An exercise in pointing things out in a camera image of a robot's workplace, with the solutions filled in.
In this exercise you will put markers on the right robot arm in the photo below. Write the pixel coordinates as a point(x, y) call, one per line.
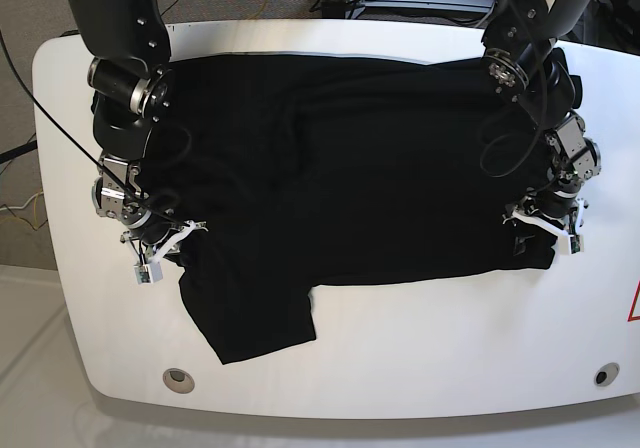
point(132, 84)

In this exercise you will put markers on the black T-shirt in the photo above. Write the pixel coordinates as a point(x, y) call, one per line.
point(313, 171)

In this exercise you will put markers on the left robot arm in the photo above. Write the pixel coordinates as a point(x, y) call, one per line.
point(527, 69)

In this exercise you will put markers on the red triangle warning sticker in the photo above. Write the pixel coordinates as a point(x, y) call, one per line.
point(634, 313)

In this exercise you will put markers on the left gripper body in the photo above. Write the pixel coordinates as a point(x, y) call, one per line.
point(559, 211)

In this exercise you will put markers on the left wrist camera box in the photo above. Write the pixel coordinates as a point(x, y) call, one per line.
point(573, 244)

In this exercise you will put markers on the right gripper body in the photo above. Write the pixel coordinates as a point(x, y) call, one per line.
point(151, 240)

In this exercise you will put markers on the round table grommet hole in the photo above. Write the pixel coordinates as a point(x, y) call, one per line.
point(607, 374)

